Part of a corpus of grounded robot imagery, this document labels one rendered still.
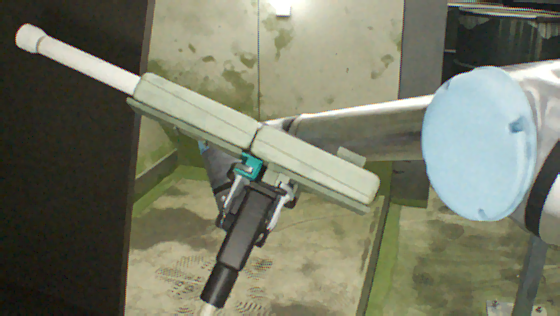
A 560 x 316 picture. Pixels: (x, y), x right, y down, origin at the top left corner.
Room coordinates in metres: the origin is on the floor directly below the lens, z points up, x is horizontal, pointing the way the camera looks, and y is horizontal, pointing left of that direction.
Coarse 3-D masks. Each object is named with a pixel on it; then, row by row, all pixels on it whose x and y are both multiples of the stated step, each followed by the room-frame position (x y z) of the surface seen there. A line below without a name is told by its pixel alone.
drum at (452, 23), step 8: (448, 0) 3.63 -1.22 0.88; (456, 0) 3.62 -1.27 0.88; (464, 0) 3.61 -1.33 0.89; (448, 8) 3.12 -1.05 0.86; (456, 8) 3.10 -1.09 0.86; (448, 16) 3.12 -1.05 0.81; (456, 16) 3.10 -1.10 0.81; (448, 24) 3.12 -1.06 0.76; (456, 24) 3.10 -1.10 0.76; (448, 32) 3.12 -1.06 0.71; (456, 32) 3.10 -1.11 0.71; (448, 40) 3.12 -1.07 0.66; (456, 40) 3.10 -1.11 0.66; (448, 48) 3.12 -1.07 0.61; (448, 56) 3.11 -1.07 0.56; (448, 64) 3.11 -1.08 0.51; (448, 72) 3.11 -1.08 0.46
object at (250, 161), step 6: (246, 156) 0.53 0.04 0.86; (246, 162) 0.53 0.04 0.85; (252, 162) 0.53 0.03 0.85; (258, 162) 0.53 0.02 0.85; (234, 168) 0.53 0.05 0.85; (258, 168) 0.53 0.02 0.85; (240, 174) 0.53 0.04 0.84; (246, 174) 0.52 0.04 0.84; (252, 174) 0.52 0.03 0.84; (258, 174) 0.54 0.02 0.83; (252, 180) 0.53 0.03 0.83
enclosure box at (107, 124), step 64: (0, 0) 0.76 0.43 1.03; (64, 0) 0.74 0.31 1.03; (128, 0) 0.72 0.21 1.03; (0, 64) 0.76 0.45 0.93; (64, 64) 0.74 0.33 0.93; (128, 64) 0.72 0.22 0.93; (0, 128) 0.77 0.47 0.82; (64, 128) 0.74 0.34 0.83; (128, 128) 0.72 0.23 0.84; (0, 192) 0.77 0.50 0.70; (64, 192) 0.74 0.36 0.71; (128, 192) 0.70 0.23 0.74; (0, 256) 0.78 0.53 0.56; (64, 256) 0.75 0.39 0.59; (128, 256) 0.72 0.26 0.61
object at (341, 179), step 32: (32, 32) 0.61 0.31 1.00; (96, 64) 0.60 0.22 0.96; (160, 96) 0.57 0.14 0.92; (192, 96) 0.57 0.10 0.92; (192, 128) 0.55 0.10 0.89; (224, 128) 0.55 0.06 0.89; (256, 128) 0.56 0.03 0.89; (288, 160) 0.53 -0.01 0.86; (320, 160) 0.53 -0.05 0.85; (352, 160) 0.55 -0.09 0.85; (256, 192) 0.52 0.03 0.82; (320, 192) 0.53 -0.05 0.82; (352, 192) 0.52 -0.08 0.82; (256, 224) 0.50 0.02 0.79; (224, 256) 0.48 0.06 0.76; (224, 288) 0.46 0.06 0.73
